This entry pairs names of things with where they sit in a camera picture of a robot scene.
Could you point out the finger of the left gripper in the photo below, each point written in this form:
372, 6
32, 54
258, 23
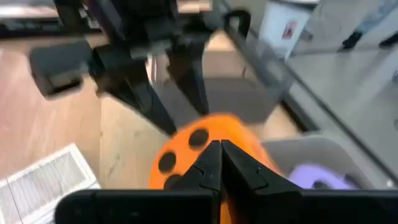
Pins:
189, 81
130, 87

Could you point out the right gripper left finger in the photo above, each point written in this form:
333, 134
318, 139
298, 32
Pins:
206, 174

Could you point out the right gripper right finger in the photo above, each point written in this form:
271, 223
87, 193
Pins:
242, 174

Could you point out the orange foam die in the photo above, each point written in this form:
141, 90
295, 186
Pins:
224, 127

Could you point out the purple foam die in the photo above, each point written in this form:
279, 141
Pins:
308, 175

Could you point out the playing card box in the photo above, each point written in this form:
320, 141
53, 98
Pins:
46, 183

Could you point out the dark grey plastic bin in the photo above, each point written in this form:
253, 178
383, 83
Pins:
239, 99

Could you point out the light grey plastic bin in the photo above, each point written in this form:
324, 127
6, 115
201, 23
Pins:
311, 149

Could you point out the white pedal trash can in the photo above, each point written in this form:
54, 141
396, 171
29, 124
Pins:
280, 31

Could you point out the person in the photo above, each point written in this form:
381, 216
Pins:
376, 15

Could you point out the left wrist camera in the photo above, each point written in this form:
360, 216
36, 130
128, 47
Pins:
59, 68

